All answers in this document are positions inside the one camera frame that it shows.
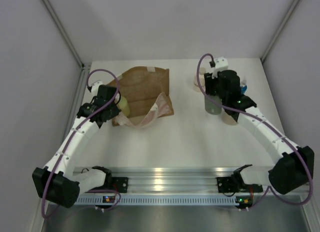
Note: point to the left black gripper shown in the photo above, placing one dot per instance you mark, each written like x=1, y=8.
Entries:
x=116, y=111

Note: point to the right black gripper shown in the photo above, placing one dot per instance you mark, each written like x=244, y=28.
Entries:
x=209, y=81

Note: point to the dark blue spray bottle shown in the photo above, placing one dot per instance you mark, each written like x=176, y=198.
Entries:
x=243, y=85

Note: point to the yellow-green squeeze bottle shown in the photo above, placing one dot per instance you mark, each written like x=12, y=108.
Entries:
x=123, y=105

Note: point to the grey-green pump bottle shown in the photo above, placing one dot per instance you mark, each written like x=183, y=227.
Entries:
x=212, y=108

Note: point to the white round cap bottle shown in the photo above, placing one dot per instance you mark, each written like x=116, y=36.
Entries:
x=201, y=78

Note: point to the beige pump bottle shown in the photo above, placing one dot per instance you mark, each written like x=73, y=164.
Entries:
x=227, y=119

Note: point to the burlap canvas tote bag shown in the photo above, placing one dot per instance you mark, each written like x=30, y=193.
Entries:
x=147, y=92

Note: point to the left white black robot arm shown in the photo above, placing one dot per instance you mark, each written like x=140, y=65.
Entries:
x=56, y=182

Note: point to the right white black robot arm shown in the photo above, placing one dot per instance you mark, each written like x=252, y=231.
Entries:
x=293, y=165

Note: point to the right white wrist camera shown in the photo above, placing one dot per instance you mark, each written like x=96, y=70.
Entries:
x=218, y=64

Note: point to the left aluminium frame post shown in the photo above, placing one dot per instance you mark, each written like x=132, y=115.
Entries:
x=62, y=31

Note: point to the aluminium frame post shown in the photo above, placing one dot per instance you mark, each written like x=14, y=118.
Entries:
x=280, y=29
x=62, y=31

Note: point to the aluminium mounting rail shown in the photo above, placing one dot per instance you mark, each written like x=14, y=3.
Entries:
x=170, y=180

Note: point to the slotted cable duct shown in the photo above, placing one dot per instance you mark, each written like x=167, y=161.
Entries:
x=162, y=200

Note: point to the right aluminium frame post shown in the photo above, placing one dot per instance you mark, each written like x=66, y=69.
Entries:
x=280, y=29

